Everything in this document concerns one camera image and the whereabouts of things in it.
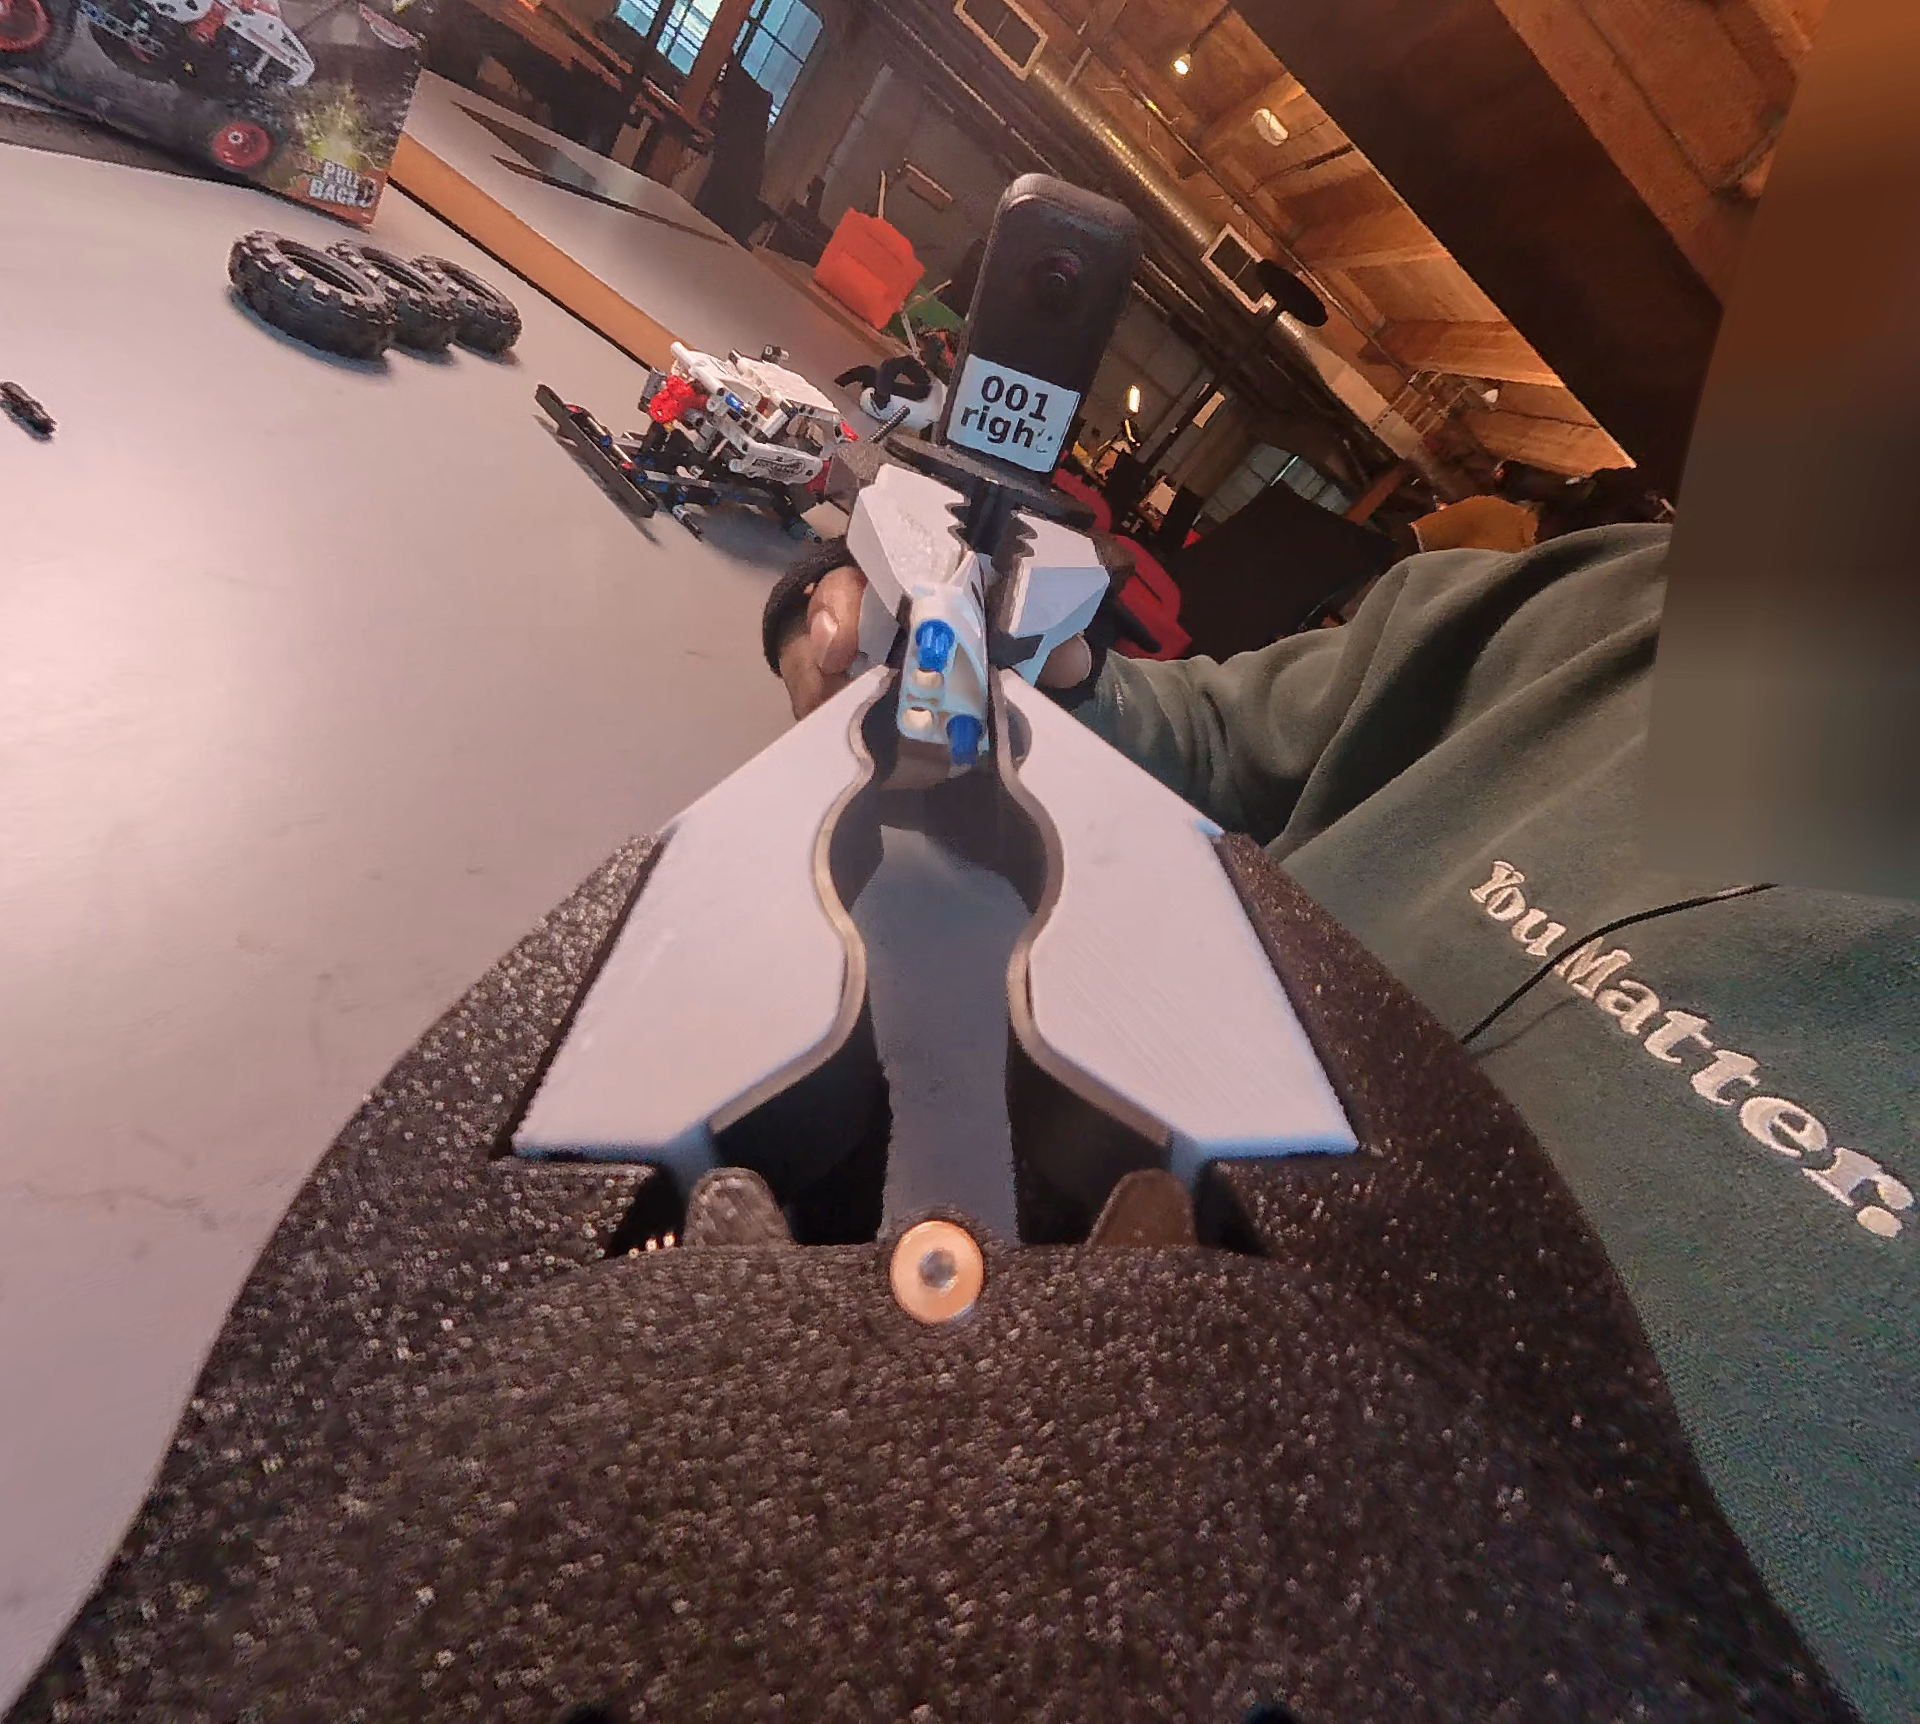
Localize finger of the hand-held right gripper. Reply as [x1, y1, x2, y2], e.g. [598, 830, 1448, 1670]
[844, 465, 996, 706]
[991, 528, 1118, 676]

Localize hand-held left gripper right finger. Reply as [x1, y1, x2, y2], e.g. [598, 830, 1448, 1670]
[987, 674, 1363, 1243]

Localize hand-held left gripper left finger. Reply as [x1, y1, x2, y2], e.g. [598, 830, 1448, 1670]
[514, 671, 899, 1243]

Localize white spotted lego panel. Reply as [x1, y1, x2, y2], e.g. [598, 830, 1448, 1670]
[890, 560, 1003, 770]

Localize person's right forearm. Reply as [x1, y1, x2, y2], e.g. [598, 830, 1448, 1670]
[1077, 520, 1675, 895]

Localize partly built lego truck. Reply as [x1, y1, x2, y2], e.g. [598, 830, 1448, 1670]
[534, 339, 861, 544]

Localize red chair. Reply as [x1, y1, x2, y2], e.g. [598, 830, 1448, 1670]
[1083, 486, 1194, 655]

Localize orange plastic bin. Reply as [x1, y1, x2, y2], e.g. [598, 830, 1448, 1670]
[814, 206, 928, 326]

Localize black office chair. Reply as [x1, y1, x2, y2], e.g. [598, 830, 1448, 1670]
[696, 74, 775, 226]

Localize dark flat mat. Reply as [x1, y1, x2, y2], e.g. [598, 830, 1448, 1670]
[451, 100, 741, 244]

